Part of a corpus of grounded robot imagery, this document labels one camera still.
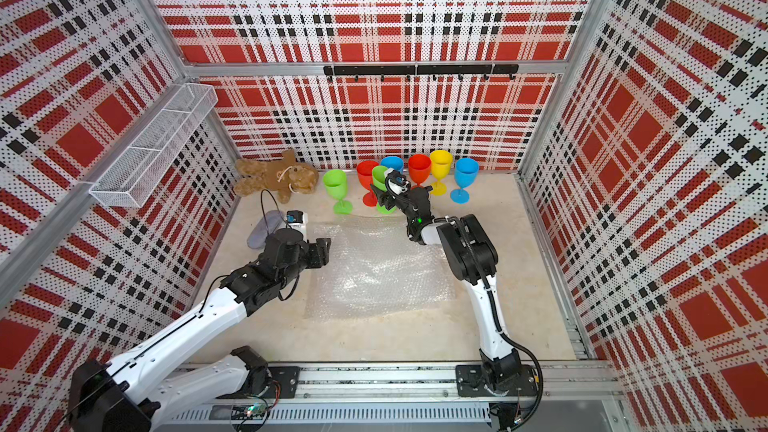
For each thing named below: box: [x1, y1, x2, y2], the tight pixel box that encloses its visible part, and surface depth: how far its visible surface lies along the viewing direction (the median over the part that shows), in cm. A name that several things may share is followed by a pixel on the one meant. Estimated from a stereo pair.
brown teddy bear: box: [234, 149, 319, 204], surface depth 113 cm
